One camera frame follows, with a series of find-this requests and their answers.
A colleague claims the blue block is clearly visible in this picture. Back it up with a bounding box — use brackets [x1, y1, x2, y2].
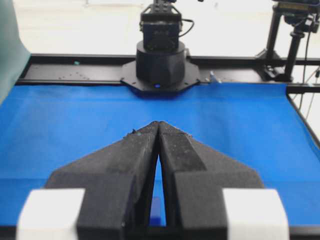
[149, 196, 166, 227]

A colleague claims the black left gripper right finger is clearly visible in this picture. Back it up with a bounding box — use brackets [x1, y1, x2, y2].
[158, 120, 291, 240]

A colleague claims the black aluminium table frame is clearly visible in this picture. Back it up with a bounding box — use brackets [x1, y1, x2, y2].
[16, 53, 320, 95]

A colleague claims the blue table cloth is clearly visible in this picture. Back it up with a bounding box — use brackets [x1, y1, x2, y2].
[0, 83, 320, 226]

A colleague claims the green backdrop curtain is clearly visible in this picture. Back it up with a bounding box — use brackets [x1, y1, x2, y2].
[0, 0, 31, 102]

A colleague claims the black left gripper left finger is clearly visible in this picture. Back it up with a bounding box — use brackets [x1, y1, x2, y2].
[16, 120, 161, 240]

